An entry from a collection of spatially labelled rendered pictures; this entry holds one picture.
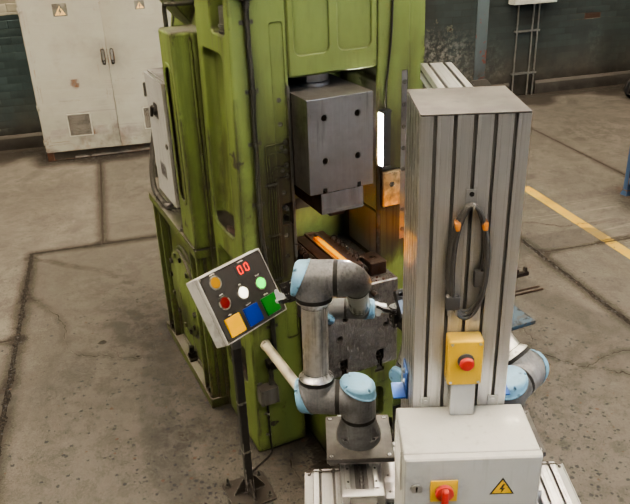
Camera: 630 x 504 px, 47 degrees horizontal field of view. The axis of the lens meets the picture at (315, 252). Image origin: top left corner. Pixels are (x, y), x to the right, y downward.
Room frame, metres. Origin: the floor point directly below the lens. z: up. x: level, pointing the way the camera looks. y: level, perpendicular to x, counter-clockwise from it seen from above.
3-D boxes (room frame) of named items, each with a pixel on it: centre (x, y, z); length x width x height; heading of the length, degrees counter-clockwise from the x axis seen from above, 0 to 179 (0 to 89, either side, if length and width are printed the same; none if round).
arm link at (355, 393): (1.95, -0.12, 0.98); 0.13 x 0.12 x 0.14; 84
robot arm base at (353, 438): (1.95, -0.12, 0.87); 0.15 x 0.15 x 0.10
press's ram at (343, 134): (3.07, -0.08, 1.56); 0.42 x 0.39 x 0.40; 24
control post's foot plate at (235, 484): (2.55, 0.35, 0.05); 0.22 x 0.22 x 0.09; 24
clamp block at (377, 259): (2.99, -0.26, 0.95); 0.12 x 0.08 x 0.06; 24
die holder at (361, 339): (3.08, -0.09, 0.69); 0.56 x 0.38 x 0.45; 24
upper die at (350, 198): (3.05, -0.04, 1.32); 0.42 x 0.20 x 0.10; 24
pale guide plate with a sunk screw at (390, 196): (3.11, -0.36, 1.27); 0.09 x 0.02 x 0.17; 114
